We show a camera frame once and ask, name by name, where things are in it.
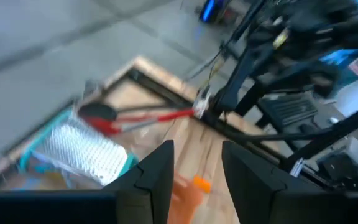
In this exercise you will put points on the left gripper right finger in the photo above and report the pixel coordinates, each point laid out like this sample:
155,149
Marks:
275,202

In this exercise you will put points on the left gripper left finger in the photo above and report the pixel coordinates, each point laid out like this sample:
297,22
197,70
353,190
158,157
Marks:
135,199

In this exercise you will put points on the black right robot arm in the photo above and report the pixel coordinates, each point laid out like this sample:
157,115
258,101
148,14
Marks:
306,18

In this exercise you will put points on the orange plastic bin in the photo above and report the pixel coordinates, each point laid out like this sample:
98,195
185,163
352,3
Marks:
182,202

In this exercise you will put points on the steel box grater teal trim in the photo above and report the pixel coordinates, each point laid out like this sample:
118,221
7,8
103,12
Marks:
85,149

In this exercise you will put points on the black laptop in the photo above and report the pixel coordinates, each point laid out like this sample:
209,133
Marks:
287,109

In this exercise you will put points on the white paper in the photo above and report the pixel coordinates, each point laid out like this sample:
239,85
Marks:
356,96

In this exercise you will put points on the blue lit device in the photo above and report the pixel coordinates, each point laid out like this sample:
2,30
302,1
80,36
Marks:
208,11

